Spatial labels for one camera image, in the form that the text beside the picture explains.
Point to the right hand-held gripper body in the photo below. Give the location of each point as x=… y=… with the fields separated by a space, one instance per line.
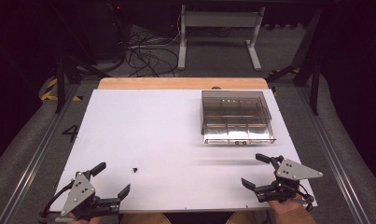
x=293 y=172

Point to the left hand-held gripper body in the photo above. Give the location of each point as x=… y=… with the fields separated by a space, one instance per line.
x=80 y=194

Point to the person's left hand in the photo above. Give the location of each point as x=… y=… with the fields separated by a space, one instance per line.
x=84 y=220

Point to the person's right hand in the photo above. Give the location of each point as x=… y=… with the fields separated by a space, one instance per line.
x=283 y=207

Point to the small black object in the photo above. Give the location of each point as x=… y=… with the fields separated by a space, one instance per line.
x=135 y=170

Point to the person's left leg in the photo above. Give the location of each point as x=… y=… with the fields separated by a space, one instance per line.
x=145 y=219

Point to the person's leg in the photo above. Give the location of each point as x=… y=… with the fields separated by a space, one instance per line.
x=145 y=219
x=241 y=218

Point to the person's right leg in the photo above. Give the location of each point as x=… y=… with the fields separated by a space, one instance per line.
x=241 y=218

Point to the clear plastic drawer box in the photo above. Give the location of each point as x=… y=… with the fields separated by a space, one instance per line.
x=235 y=118

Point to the white table board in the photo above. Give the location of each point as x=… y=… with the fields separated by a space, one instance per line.
x=145 y=130

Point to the black metal stand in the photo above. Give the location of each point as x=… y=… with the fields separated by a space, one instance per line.
x=60 y=84
x=314 y=90

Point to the yellow black hazard tape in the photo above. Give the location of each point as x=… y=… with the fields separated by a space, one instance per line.
x=48 y=94

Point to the dark equipment cabinet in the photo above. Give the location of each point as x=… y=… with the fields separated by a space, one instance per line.
x=108 y=31

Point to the aluminium floor rail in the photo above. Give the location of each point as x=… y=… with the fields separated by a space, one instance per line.
x=331 y=155
x=36 y=161

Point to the white metal stand frame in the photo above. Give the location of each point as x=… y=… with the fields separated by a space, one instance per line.
x=220 y=18

